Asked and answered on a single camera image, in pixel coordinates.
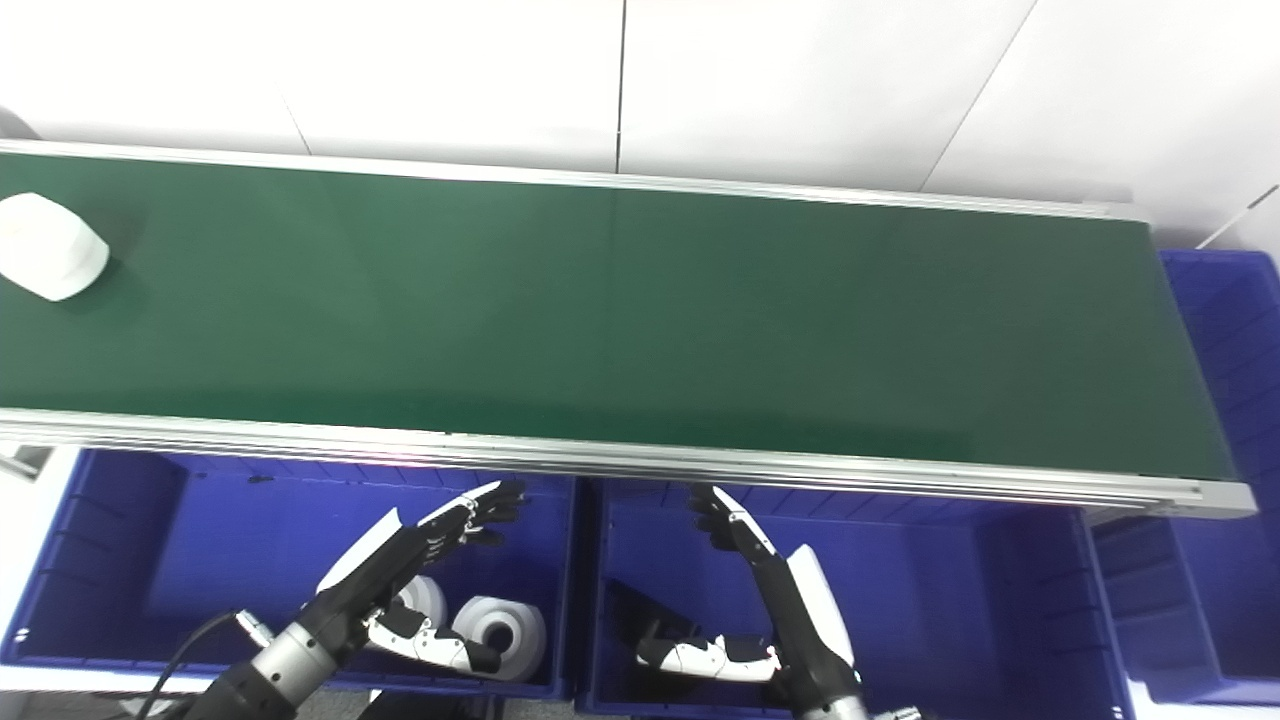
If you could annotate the blue plastic bin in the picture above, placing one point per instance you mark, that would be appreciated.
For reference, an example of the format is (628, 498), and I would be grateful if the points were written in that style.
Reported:
(180, 560)
(1225, 450)
(950, 610)

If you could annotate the white plastic moulded part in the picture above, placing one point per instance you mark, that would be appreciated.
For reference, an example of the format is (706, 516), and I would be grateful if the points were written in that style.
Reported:
(48, 245)

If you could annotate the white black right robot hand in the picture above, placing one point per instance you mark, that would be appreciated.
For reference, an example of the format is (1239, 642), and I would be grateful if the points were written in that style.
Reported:
(790, 600)

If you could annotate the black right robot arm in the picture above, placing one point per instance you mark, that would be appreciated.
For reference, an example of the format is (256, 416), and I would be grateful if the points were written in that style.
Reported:
(850, 708)

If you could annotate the green conveyor belt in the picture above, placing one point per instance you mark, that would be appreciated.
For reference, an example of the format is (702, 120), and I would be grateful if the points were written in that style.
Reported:
(640, 300)

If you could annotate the white round plastic part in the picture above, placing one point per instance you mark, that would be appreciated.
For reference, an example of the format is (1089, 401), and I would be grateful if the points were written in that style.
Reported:
(428, 598)
(505, 630)

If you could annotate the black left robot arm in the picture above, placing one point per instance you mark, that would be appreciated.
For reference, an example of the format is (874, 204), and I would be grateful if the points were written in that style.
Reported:
(265, 675)

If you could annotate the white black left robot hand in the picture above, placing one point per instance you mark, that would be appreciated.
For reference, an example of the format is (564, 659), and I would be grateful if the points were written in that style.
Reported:
(385, 575)

